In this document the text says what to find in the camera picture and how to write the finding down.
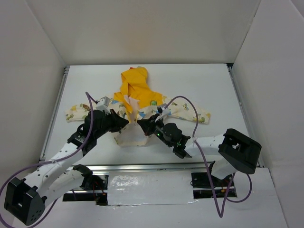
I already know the yellow hooded printed child jacket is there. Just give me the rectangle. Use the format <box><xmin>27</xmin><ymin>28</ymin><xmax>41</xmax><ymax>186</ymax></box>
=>
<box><xmin>64</xmin><ymin>66</ymin><xmax>211</xmax><ymax>148</ymax></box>

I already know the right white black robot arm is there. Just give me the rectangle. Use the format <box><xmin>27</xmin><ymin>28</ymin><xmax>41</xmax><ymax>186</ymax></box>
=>
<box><xmin>137</xmin><ymin>114</ymin><xmax>262</xmax><ymax>186</ymax></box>

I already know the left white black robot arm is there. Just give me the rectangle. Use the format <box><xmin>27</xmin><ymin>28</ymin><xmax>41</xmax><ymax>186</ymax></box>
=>
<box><xmin>4</xmin><ymin>109</ymin><xmax>129</xmax><ymax>226</ymax></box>

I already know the white foil covered panel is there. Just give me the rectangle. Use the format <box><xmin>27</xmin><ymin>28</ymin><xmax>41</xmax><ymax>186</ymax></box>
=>
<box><xmin>107</xmin><ymin>171</ymin><xmax>194</xmax><ymax>206</ymax></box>

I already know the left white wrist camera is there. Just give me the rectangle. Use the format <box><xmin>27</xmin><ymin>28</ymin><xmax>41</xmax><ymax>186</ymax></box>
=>
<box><xmin>96</xmin><ymin>96</ymin><xmax>110</xmax><ymax>114</ymax></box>

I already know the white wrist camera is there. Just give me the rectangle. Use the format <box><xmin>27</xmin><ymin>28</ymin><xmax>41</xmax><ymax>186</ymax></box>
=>
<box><xmin>96</xmin><ymin>96</ymin><xmax>110</xmax><ymax>114</ymax></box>
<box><xmin>155</xmin><ymin>104</ymin><xmax>171</xmax><ymax>122</ymax></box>

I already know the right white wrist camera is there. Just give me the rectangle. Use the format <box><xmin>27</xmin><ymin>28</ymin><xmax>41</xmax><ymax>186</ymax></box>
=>
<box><xmin>155</xmin><ymin>104</ymin><xmax>171</xmax><ymax>122</ymax></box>

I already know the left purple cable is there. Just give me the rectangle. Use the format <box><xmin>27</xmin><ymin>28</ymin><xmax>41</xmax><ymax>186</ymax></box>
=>
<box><xmin>0</xmin><ymin>91</ymin><xmax>98</xmax><ymax>228</ymax></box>

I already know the purple cable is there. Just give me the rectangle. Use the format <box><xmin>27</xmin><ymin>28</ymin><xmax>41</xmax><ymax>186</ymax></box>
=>
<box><xmin>0</xmin><ymin>91</ymin><xmax>98</xmax><ymax>228</ymax></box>
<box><xmin>163</xmin><ymin>95</ymin><xmax>252</xmax><ymax>218</ymax></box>

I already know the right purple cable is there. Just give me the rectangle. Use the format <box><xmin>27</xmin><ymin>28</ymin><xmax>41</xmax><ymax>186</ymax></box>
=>
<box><xmin>163</xmin><ymin>95</ymin><xmax>252</xmax><ymax>218</ymax></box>

